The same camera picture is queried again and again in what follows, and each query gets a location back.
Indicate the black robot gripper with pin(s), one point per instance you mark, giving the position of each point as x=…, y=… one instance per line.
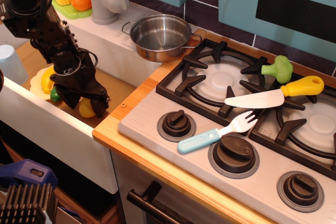
x=75, y=77

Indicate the yellow toy potato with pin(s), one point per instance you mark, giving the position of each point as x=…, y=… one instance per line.
x=85, y=108

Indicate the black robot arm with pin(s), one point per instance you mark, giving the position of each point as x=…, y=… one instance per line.
x=37, y=21

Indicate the steel cooking pot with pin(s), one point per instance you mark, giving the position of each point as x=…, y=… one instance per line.
x=161, y=37

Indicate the purple toy eggplant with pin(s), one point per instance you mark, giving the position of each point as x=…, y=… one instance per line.
x=54, y=96

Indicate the white toy sink basin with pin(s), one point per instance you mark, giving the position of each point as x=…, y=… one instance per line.
x=60, y=130

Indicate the yellow toy banana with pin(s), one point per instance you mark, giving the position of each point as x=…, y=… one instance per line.
x=46, y=83

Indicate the cream scalloped toy plate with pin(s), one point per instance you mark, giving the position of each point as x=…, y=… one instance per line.
x=35, y=85

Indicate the light blue plastic cup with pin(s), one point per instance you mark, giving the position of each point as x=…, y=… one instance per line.
x=11, y=65

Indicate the blue plastic clamp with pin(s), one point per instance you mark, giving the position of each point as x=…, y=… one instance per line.
x=27, y=172

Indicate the left black stove knob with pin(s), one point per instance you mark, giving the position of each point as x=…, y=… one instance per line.
x=175, y=126

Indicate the black stove knob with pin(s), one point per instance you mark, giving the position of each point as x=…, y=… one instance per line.
x=300, y=192
x=175, y=126
x=234, y=157

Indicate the green toy cutting board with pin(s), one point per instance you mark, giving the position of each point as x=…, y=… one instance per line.
x=69, y=12

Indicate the orange toy tomato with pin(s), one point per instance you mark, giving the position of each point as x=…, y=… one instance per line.
x=81, y=5

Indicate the black ribbed heat sink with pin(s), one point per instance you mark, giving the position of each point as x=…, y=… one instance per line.
x=29, y=204

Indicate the left black burner grate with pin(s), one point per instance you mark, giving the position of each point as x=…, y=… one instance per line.
x=212, y=72

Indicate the black burner grate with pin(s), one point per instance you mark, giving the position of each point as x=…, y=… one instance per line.
x=286, y=144
x=212, y=72

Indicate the middle black stove knob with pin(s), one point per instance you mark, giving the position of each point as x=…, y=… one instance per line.
x=234, y=157

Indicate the right black burner grate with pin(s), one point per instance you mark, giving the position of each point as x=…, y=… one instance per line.
x=286, y=144

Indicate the green toy broccoli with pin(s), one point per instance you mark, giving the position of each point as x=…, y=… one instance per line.
x=281, y=69

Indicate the right black stove knob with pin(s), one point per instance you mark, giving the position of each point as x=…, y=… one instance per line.
x=300, y=192

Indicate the teal cabinet with black panel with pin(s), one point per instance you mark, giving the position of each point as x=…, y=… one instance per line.
x=307, y=25

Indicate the black oven door handle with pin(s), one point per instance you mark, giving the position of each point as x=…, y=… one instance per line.
x=145, y=203

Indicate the blue handled toy fork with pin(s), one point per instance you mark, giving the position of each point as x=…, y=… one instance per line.
x=240, y=124

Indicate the yellow handled toy knife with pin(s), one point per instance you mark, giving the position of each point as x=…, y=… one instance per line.
x=310, y=85

